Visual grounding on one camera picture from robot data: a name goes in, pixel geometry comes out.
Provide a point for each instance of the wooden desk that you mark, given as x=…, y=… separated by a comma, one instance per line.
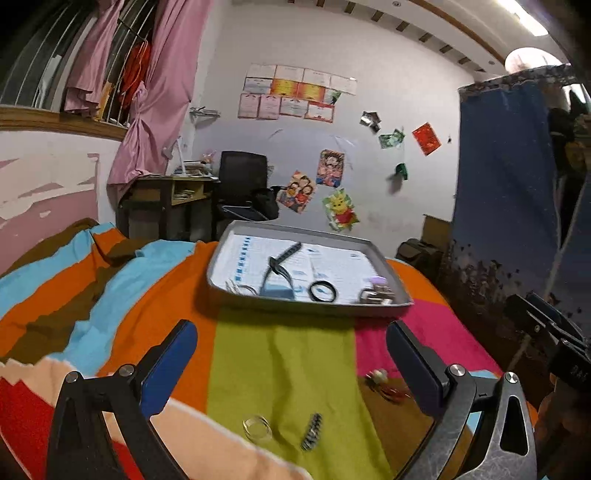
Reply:
x=163, y=194

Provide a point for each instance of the blue-grey headband in tray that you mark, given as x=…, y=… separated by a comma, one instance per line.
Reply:
x=275, y=267

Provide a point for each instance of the black office chair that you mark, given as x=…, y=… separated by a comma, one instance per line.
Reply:
x=242, y=192

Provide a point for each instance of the grey jewelry tray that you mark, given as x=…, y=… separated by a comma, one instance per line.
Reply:
x=329, y=272

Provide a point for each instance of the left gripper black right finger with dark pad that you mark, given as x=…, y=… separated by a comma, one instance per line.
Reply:
x=503, y=446

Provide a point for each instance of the pink curtain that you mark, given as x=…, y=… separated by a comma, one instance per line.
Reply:
x=159, y=104

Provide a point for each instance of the dark blue wardrobe curtain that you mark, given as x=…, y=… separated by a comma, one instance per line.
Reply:
x=521, y=222

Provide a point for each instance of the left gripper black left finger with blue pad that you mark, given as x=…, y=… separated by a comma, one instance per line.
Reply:
x=80, y=445

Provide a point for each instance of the red paper wall decoration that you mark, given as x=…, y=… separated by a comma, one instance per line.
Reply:
x=426, y=139

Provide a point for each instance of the cartoon boy poster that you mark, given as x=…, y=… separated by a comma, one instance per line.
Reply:
x=330, y=168

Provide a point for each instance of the large silver bangle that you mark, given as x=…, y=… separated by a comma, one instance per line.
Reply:
x=240, y=289

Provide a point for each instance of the black rhinestone hair clip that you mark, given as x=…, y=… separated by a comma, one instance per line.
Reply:
x=312, y=433

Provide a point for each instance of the wall photos cluster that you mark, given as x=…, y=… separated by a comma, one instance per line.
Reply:
x=372, y=120

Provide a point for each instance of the white desk lamp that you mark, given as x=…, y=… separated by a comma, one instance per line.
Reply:
x=175, y=158

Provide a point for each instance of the wall certificates cluster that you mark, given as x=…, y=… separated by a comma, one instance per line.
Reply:
x=271, y=91

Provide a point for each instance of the cartoon family poster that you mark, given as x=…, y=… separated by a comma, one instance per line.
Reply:
x=298, y=192

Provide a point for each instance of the green wall pictures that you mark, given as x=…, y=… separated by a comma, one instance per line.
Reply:
x=392, y=140

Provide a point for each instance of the silver clip with pink gem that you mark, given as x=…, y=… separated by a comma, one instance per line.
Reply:
x=379, y=293

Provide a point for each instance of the green wall hook ornament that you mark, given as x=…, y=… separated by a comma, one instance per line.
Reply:
x=402, y=171

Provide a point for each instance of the yellow bear poster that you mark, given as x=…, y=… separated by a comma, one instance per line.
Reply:
x=340, y=211

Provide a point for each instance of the colourful striped bed blanket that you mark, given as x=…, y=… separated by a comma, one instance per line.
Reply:
x=91, y=300

